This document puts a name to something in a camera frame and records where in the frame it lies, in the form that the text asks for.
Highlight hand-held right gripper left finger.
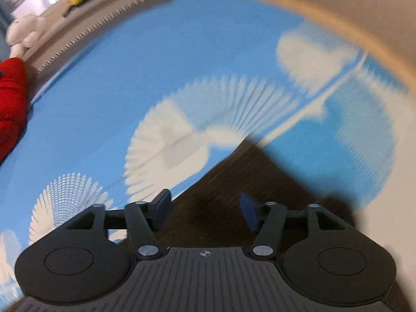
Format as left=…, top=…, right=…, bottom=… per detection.
left=65, top=188, right=172, bottom=261

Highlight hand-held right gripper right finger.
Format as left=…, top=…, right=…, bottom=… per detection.
left=239, top=193, right=353, bottom=261

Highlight brown corduroy pants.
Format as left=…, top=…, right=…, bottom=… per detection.
left=167, top=136, right=356, bottom=251

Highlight blue and white printed bedsheet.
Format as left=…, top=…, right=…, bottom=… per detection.
left=0, top=0, right=410, bottom=300

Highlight red folded blanket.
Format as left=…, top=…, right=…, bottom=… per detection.
left=0, top=57, right=29, bottom=170

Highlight white plush toy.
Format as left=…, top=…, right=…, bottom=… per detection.
left=6, top=14, right=49, bottom=57

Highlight wooden bed frame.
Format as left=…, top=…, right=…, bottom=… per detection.
left=171, top=0, right=416, bottom=88

